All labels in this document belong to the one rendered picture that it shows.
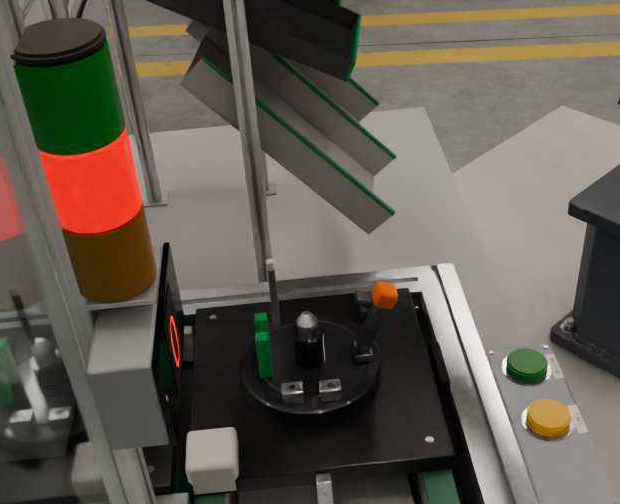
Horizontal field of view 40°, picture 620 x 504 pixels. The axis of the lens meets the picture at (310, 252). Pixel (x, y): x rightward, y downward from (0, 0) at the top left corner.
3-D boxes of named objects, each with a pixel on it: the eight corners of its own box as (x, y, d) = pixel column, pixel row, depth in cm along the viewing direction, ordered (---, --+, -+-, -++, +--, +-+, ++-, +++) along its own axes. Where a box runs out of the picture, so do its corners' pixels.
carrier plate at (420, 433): (408, 300, 96) (409, 285, 94) (455, 469, 77) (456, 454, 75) (197, 321, 95) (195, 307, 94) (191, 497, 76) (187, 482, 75)
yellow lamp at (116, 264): (159, 248, 54) (145, 183, 51) (154, 298, 50) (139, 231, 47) (81, 256, 54) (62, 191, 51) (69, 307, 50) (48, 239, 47)
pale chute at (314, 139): (372, 176, 110) (396, 155, 108) (368, 235, 100) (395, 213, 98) (203, 35, 101) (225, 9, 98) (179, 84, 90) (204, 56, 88)
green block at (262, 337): (272, 368, 83) (267, 331, 80) (272, 377, 82) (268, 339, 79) (260, 370, 83) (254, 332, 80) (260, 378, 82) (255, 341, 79)
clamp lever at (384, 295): (370, 341, 84) (395, 282, 80) (373, 355, 82) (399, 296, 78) (335, 335, 83) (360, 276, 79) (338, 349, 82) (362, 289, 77)
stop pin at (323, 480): (332, 499, 78) (330, 471, 75) (334, 510, 77) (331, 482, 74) (317, 500, 78) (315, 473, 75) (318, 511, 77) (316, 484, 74)
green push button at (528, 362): (539, 359, 87) (541, 344, 86) (551, 387, 84) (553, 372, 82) (500, 363, 87) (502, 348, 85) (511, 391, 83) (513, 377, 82)
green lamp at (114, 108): (129, 107, 48) (112, 24, 45) (121, 151, 44) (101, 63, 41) (41, 115, 48) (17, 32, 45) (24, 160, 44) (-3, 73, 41)
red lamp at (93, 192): (145, 182, 51) (130, 108, 48) (138, 229, 47) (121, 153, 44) (62, 190, 51) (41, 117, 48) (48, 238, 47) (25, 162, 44)
